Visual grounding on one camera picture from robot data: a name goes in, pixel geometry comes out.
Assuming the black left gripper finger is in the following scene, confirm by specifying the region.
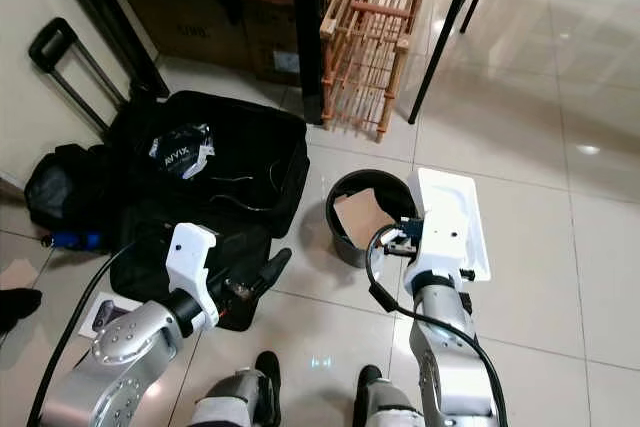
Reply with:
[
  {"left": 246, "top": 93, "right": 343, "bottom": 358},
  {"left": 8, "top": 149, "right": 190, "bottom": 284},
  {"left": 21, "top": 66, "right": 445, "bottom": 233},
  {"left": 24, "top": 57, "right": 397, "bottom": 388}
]
[{"left": 256, "top": 246, "right": 294, "bottom": 296}]

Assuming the white plastic tray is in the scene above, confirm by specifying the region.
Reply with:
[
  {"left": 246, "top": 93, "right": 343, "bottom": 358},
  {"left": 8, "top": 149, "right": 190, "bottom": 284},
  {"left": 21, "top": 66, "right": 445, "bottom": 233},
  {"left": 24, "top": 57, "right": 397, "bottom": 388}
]
[{"left": 416, "top": 166, "right": 493, "bottom": 284}]

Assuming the black round rubbish bin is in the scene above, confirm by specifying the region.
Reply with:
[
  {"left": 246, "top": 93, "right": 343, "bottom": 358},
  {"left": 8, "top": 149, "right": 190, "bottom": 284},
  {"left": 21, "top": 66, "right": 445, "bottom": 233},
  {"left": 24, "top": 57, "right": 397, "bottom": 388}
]
[{"left": 325, "top": 168, "right": 417, "bottom": 269}]

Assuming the flat brown cardboard piece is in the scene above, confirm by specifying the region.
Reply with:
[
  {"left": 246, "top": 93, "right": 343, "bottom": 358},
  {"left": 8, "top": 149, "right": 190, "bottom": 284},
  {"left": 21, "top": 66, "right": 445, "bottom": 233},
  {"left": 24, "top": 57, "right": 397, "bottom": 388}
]
[{"left": 332, "top": 186, "right": 397, "bottom": 249}]

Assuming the robot left leg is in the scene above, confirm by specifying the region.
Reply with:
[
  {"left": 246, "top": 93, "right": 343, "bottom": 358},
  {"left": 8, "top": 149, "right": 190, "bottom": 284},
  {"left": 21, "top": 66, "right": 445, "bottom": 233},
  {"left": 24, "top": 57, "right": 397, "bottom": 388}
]
[{"left": 189, "top": 350, "right": 283, "bottom": 427}]

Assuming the robot leg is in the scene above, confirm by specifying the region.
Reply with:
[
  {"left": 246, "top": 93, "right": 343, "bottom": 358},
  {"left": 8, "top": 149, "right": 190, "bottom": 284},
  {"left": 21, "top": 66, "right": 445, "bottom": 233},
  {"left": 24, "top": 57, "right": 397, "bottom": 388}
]
[
  {"left": 189, "top": 350, "right": 283, "bottom": 427},
  {"left": 352, "top": 364, "right": 438, "bottom": 427}
]

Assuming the white box with phone picture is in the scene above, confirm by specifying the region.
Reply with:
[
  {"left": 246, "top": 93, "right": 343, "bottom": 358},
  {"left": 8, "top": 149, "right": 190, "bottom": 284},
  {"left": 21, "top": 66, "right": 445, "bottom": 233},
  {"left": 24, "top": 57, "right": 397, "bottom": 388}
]
[{"left": 77, "top": 291, "right": 148, "bottom": 340}]

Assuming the black packet with white print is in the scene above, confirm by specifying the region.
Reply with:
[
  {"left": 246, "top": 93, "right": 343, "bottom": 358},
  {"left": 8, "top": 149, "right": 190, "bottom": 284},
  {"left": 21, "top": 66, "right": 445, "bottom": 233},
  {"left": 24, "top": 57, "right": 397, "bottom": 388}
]
[{"left": 147, "top": 122, "right": 215, "bottom": 181}]

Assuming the robot right leg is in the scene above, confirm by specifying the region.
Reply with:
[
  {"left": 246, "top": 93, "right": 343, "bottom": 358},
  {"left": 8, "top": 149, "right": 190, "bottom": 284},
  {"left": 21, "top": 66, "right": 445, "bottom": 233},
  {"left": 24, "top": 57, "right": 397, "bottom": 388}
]
[{"left": 352, "top": 364, "right": 438, "bottom": 427}]

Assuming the small blue connector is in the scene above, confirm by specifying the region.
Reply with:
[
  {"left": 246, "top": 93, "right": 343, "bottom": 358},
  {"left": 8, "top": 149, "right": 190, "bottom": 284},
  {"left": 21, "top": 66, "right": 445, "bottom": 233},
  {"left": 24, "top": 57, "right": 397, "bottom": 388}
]
[{"left": 49, "top": 229, "right": 102, "bottom": 251}]

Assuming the wooden slatted rack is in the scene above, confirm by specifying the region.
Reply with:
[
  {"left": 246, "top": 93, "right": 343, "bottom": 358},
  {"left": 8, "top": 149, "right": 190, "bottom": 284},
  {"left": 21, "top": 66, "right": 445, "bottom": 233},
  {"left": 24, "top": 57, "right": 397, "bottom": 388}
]
[{"left": 319, "top": 0, "right": 437, "bottom": 142}]

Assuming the black shoe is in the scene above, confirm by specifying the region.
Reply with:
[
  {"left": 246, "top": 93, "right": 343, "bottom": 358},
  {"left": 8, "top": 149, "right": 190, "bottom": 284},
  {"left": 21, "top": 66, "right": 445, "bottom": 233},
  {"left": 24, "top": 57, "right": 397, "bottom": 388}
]
[{"left": 0, "top": 286, "right": 42, "bottom": 337}]

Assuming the cardboard box with label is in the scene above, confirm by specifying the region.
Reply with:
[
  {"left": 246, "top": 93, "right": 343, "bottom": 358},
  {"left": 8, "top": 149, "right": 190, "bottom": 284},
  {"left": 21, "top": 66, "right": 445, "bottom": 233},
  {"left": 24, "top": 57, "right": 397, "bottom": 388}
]
[{"left": 242, "top": 0, "right": 301, "bottom": 85}]

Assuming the large dark cardboard box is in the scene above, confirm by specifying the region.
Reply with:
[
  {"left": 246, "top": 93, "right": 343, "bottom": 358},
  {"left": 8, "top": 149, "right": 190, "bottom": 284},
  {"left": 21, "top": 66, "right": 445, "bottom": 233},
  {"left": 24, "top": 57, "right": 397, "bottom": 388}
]
[{"left": 110, "top": 0, "right": 249, "bottom": 72}]

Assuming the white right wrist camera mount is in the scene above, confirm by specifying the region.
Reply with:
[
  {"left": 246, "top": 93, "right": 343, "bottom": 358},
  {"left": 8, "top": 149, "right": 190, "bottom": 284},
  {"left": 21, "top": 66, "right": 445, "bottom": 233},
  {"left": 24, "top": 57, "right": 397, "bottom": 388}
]
[{"left": 406, "top": 209, "right": 467, "bottom": 280}]

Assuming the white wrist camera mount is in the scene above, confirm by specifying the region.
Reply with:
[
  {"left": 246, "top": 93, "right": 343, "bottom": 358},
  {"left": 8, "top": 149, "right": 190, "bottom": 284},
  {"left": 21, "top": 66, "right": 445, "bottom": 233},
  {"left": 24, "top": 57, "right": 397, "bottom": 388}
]
[
  {"left": 406, "top": 209, "right": 467, "bottom": 280},
  {"left": 164, "top": 223, "right": 220, "bottom": 329}
]

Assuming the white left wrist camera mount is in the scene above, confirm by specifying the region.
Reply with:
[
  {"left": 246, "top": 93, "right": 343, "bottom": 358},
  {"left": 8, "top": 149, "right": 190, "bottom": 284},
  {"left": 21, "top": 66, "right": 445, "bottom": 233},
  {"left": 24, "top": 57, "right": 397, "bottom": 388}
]
[{"left": 164, "top": 223, "right": 220, "bottom": 329}]

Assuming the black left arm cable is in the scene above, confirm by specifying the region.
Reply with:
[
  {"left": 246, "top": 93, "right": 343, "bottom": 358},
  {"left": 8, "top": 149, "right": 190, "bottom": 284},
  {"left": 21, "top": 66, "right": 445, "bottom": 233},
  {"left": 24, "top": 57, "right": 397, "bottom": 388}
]
[{"left": 27, "top": 236, "right": 172, "bottom": 427}]

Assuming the black table leg frame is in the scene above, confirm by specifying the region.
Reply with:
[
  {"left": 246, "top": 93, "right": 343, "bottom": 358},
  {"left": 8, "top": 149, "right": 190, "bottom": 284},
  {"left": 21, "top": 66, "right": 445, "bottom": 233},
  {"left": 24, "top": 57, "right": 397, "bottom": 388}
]
[{"left": 407, "top": 0, "right": 532, "bottom": 127}]

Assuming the black shelf frame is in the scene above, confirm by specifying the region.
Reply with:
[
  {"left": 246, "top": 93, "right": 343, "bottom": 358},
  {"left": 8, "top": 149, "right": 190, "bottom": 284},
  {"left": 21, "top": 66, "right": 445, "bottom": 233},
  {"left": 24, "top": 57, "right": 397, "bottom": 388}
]
[{"left": 48, "top": 0, "right": 328, "bottom": 127}]

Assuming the black telescopic suitcase handle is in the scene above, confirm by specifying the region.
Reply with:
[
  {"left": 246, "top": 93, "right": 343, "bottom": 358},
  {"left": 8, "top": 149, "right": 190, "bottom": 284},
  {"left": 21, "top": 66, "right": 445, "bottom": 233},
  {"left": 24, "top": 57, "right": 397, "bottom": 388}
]
[{"left": 27, "top": 16, "right": 132, "bottom": 134}]

